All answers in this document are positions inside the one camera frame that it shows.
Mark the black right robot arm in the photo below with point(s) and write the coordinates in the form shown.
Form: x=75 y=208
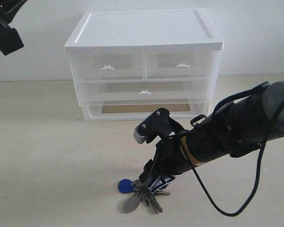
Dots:
x=237 y=126

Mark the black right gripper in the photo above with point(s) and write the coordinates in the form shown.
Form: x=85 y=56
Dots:
x=170 y=161

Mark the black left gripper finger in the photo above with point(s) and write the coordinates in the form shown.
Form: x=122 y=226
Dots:
x=10 y=40

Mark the white plastic drawer cabinet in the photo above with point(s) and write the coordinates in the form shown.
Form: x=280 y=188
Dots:
x=145 y=32

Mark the key bunch with blue tag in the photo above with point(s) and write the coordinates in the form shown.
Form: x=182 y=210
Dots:
x=126 y=186

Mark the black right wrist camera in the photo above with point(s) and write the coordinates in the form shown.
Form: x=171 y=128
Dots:
x=159 y=123

